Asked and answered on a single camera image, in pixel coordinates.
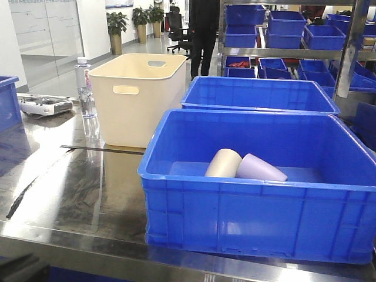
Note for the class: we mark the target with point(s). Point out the lavender purple cup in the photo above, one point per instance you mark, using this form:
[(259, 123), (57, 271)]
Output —
[(252, 167)]

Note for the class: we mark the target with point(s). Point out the beige cup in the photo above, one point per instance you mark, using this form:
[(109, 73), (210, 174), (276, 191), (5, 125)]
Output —
[(224, 164)]

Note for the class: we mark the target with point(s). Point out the large blue plastic bin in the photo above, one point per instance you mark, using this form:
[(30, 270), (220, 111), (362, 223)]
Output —
[(324, 211)]

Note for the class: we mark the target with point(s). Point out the blue bin at left edge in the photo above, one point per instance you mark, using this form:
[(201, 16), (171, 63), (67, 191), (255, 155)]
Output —
[(10, 111)]

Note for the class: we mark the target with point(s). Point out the cream plastic basket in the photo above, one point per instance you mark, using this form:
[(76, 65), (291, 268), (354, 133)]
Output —
[(133, 91)]

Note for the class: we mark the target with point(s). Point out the clear water bottle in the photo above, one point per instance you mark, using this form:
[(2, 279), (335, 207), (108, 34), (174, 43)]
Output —
[(83, 83)]

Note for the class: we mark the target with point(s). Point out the black office chair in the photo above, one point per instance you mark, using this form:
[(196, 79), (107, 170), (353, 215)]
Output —
[(178, 34)]

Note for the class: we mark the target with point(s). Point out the person in black clothes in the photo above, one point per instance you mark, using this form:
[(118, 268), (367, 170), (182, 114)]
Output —
[(203, 23)]

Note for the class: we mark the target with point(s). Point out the potted plant gold pot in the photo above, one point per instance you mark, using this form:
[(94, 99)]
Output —
[(117, 23)]

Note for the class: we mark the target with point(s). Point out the white remote controller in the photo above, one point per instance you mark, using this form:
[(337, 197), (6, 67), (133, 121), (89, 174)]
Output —
[(44, 105)]

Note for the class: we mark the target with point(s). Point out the steel shelving with bins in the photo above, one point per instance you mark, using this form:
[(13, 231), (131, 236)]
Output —
[(284, 29)]

